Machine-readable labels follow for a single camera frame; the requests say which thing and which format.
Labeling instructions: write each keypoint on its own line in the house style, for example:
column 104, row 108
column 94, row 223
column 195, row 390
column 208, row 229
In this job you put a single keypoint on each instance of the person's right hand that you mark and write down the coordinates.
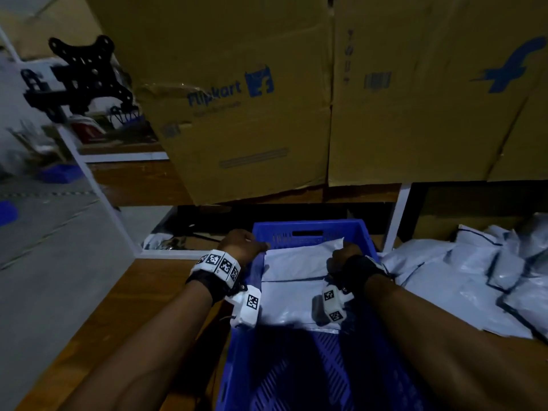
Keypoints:
column 345, row 262

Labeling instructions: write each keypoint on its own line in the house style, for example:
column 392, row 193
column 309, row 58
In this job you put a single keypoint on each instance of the marker wristband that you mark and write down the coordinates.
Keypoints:
column 366, row 274
column 214, row 274

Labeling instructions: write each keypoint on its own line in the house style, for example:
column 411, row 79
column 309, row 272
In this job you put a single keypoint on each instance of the white metal rack frame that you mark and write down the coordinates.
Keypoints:
column 103, row 197

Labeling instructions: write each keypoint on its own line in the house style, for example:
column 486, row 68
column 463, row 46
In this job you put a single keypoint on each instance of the plain cardboard box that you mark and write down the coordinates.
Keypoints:
column 248, row 141

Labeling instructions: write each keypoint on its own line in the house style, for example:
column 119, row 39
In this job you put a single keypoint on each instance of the person's right forearm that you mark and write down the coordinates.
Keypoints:
column 454, row 346

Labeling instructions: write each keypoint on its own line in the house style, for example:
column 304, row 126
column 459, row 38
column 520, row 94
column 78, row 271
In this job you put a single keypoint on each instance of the pile of grey mailer bags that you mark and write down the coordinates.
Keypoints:
column 471, row 278

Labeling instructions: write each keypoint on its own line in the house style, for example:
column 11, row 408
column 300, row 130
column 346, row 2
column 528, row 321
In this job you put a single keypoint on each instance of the person's left forearm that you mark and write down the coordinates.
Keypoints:
column 137, row 355

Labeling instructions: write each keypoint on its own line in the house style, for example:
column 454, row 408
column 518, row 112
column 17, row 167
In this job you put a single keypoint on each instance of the blue plastic crate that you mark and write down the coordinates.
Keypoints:
column 282, row 372

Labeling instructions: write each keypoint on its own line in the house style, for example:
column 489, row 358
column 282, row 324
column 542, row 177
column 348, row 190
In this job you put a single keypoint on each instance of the person's left hand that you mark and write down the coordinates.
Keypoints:
column 242, row 248

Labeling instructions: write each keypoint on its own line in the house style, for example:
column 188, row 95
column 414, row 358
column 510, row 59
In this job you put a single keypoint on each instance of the small blue crate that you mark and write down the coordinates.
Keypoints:
column 60, row 173

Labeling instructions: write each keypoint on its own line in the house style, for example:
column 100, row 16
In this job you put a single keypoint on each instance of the white metal shelf leg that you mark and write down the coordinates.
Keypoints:
column 396, row 218

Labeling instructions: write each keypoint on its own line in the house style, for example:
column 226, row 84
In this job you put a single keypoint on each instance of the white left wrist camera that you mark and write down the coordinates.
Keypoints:
column 246, row 305

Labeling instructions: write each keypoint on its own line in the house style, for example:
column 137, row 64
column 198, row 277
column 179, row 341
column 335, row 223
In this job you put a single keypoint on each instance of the right marker wristband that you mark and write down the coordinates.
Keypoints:
column 366, row 274

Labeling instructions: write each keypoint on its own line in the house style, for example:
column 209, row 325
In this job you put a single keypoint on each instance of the black metal bracket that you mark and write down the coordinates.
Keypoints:
column 86, row 77

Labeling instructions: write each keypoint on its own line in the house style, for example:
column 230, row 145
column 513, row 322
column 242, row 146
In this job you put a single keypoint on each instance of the left marker wristband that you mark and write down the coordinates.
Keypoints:
column 214, row 274

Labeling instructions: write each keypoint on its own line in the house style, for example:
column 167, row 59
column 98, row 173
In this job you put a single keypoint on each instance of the wooden table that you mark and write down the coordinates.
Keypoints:
column 111, row 321

